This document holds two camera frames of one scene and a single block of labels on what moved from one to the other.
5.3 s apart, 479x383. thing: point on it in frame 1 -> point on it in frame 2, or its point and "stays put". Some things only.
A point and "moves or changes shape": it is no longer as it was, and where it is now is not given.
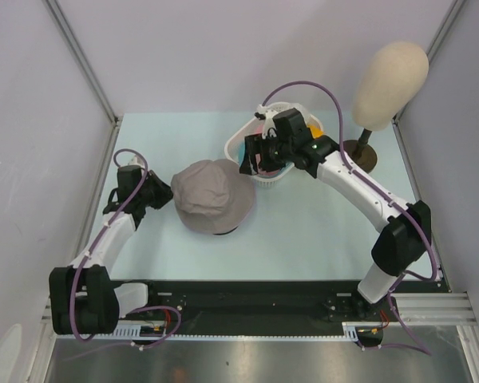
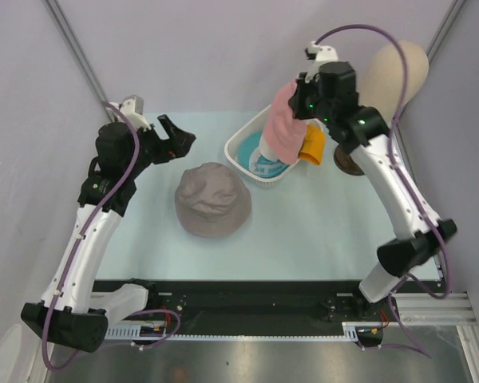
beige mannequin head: [392, 75] stays put
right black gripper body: [284, 149] -> [306, 104]
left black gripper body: [153, 193] -> [152, 149]
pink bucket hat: [259, 129] moves or changes shape
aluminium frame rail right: [435, 309] stays put
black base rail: [260, 307] stays put
